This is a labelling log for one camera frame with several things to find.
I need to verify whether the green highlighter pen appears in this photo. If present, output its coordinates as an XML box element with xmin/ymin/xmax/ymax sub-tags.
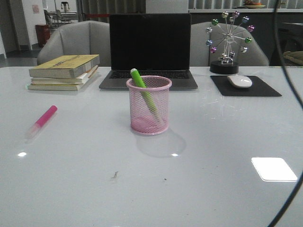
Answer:
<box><xmin>130</xmin><ymin>68</ymin><xmax>163</xmax><ymax>125</ymax></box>

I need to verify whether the pink mesh pen holder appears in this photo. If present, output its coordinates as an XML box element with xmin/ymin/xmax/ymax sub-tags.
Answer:
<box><xmin>126</xmin><ymin>76</ymin><xmax>172</xmax><ymax>135</ymax></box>

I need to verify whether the grey laptop black screen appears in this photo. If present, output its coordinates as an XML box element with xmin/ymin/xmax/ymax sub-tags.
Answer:
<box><xmin>99</xmin><ymin>13</ymin><xmax>198</xmax><ymax>90</ymax></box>

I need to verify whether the middle white book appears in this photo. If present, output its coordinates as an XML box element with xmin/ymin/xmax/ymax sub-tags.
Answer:
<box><xmin>31</xmin><ymin>66</ymin><xmax>98</xmax><ymax>85</ymax></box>

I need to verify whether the top yellow book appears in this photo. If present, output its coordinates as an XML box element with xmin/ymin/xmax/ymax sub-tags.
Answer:
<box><xmin>29</xmin><ymin>54</ymin><xmax>100</xmax><ymax>79</ymax></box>

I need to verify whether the white computer mouse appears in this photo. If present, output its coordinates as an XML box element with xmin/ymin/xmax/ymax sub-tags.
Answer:
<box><xmin>227</xmin><ymin>75</ymin><xmax>253</xmax><ymax>88</ymax></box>

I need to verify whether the left grey armchair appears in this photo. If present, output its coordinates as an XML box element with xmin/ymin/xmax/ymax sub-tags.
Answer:
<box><xmin>37</xmin><ymin>20</ymin><xmax>111</xmax><ymax>67</ymax></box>

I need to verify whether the grey armchair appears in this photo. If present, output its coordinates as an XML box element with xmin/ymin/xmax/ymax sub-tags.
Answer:
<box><xmin>190</xmin><ymin>22</ymin><xmax>269</xmax><ymax>66</ymax></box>
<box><xmin>37</xmin><ymin>20</ymin><xmax>111</xmax><ymax>67</ymax></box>

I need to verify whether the ferris wheel desk ornament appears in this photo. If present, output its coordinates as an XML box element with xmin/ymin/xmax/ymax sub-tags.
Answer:
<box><xmin>205</xmin><ymin>10</ymin><xmax>255</xmax><ymax>74</ymax></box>

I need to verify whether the black mouse pad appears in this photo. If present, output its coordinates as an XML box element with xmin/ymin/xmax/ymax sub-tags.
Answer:
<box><xmin>210</xmin><ymin>75</ymin><xmax>282</xmax><ymax>97</ymax></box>

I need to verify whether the right grey armchair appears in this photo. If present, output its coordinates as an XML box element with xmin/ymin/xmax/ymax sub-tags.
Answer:
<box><xmin>190</xmin><ymin>22</ymin><xmax>269</xmax><ymax>66</ymax></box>

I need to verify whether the pink highlighter pen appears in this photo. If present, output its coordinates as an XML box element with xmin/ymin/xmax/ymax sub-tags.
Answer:
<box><xmin>25</xmin><ymin>105</ymin><xmax>58</xmax><ymax>140</ymax></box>

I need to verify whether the bottom pale book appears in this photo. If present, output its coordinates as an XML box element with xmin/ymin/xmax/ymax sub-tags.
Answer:
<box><xmin>27</xmin><ymin>76</ymin><xmax>93</xmax><ymax>91</ymax></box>

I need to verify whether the red trash bin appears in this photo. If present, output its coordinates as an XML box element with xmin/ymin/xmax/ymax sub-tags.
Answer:
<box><xmin>35</xmin><ymin>24</ymin><xmax>50</xmax><ymax>47</ymax></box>

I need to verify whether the fruit bowl on counter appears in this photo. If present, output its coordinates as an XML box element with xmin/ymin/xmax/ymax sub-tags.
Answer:
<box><xmin>243</xmin><ymin>0</ymin><xmax>266</xmax><ymax>9</ymax></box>

